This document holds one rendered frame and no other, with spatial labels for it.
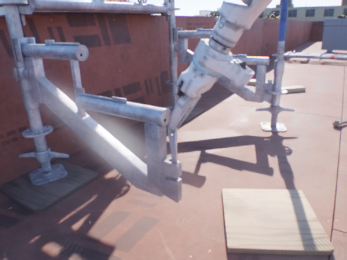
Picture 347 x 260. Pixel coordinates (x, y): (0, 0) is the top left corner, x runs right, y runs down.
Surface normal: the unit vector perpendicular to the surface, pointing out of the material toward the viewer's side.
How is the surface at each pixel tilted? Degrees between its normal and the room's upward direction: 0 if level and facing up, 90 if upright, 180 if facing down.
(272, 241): 0
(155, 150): 90
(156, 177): 90
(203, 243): 0
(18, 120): 90
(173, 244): 0
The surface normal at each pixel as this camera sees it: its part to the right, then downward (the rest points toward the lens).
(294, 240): -0.04, -0.93
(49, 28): 0.85, 0.17
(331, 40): -0.53, 0.33
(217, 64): -0.08, 0.60
